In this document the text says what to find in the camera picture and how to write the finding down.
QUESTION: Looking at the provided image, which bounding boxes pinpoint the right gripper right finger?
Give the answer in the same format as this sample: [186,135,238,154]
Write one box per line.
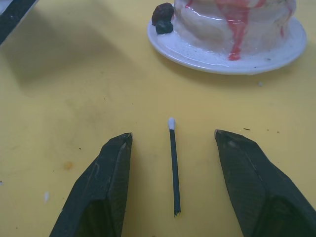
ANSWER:
[214,129,316,237]

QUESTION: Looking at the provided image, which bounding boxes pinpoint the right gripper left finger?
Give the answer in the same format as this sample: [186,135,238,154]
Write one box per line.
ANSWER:
[49,132,133,237]

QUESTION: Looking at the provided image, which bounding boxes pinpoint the pink layered strawberry cake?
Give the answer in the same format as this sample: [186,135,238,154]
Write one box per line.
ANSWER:
[172,0,297,61]

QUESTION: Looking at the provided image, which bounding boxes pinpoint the matchbox with black striking strip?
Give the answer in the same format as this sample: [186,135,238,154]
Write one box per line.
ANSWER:
[0,0,40,46]

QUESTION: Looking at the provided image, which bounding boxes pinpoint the black match white tip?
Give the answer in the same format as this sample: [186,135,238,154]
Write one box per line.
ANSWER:
[167,117,182,219]

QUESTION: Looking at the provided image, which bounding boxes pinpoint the yellow foam mat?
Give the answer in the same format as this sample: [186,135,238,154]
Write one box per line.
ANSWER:
[0,0,316,237]

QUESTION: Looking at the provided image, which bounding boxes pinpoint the white round plate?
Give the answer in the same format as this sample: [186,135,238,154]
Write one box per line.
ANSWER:
[147,17,308,76]

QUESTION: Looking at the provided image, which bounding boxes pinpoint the dark blueberry decoration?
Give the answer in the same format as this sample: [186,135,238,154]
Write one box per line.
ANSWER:
[155,20,174,35]

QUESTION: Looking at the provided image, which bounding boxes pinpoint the dark red raspberry decoration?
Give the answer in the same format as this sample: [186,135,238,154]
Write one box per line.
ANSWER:
[151,2,175,26]

